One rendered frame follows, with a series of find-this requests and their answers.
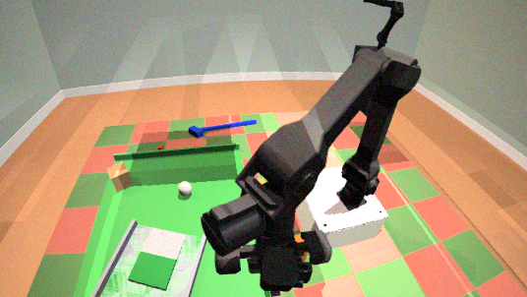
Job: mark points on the blue putter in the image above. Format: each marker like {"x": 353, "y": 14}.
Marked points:
{"x": 198, "y": 132}

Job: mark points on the white golf ball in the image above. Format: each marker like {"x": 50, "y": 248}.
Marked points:
{"x": 184, "y": 188}

